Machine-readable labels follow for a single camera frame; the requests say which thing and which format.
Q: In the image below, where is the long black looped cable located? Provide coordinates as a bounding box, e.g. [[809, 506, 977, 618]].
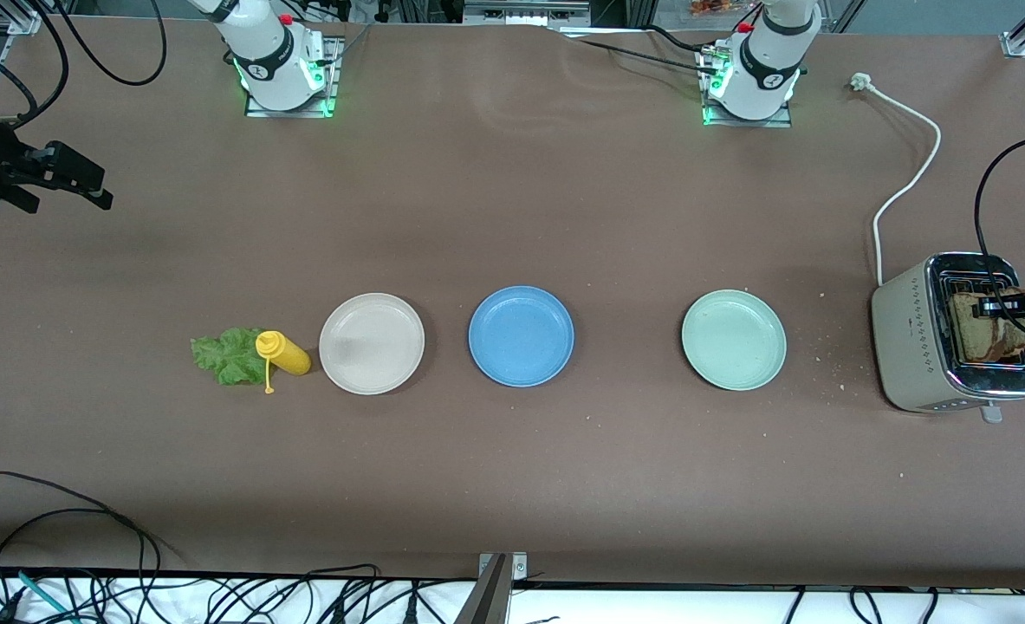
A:
[[0, 472, 162, 599]]

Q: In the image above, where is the yellow mustard squeeze bottle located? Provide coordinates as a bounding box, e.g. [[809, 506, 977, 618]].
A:
[[255, 330, 313, 395]]

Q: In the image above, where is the black cable to arm base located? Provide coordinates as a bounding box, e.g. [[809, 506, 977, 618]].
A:
[[564, 24, 721, 77]]

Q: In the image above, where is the green lettuce leaf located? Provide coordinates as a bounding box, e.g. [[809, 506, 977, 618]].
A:
[[190, 327, 270, 387]]

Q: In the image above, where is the beige and chrome toaster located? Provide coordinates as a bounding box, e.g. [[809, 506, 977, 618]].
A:
[[871, 251, 1025, 424]]

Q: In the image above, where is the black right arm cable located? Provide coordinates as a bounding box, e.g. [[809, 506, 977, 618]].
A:
[[0, 0, 73, 122], [49, 0, 168, 85]]

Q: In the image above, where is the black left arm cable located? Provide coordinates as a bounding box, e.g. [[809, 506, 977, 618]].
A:
[[973, 130, 1025, 343]]

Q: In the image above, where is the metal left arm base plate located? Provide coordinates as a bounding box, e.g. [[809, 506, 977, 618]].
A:
[[701, 48, 795, 129]]

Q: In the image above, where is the teal cable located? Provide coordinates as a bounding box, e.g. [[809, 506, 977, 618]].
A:
[[0, 563, 71, 621]]

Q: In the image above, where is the grey metal box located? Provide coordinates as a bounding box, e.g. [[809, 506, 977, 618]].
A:
[[464, 0, 591, 27]]

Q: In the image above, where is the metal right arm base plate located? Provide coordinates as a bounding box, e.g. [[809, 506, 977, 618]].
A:
[[243, 35, 341, 119]]

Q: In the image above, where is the blue plate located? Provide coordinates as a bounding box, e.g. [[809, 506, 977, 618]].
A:
[[468, 285, 575, 388]]

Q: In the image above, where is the aluminium frame corner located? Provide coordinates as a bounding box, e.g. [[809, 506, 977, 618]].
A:
[[0, 0, 45, 36]]

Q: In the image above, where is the aluminium table edge bracket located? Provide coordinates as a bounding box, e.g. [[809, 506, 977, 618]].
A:
[[456, 552, 530, 624]]

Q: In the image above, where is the mint green plate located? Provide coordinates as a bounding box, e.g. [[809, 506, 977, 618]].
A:
[[681, 289, 788, 392]]

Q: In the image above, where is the white toaster power cable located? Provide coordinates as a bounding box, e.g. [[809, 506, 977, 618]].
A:
[[850, 72, 943, 287]]

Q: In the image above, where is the beige plate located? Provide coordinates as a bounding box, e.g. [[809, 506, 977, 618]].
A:
[[319, 293, 426, 396]]

